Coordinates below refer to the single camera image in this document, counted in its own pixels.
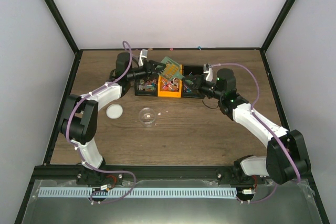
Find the light blue slotted cable duct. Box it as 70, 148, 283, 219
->
38, 187, 237, 199

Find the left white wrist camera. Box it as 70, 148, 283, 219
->
138, 49, 148, 67

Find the white round cup lid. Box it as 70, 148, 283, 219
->
106, 104, 123, 119

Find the black aluminium frame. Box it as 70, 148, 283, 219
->
14, 0, 330, 224

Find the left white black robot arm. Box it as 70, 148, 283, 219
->
58, 52, 165, 184

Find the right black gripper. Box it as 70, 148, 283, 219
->
183, 74, 224, 100

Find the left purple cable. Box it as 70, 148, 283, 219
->
65, 40, 137, 206

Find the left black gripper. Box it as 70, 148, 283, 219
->
127, 60, 166, 82

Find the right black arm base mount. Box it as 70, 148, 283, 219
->
214, 166, 267, 187

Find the black candy bin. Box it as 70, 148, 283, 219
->
134, 76, 158, 97
181, 65, 203, 99

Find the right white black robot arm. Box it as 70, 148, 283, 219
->
183, 68, 311, 185

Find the orange candy bin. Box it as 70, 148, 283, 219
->
157, 76, 182, 98

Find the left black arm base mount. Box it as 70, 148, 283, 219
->
76, 167, 122, 187

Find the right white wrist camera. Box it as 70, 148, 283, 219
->
203, 64, 213, 82

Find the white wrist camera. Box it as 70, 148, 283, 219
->
138, 49, 148, 67
203, 64, 213, 82

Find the green plastic scoop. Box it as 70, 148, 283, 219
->
158, 57, 184, 81

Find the clear plastic cup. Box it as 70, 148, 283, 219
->
139, 108, 157, 127

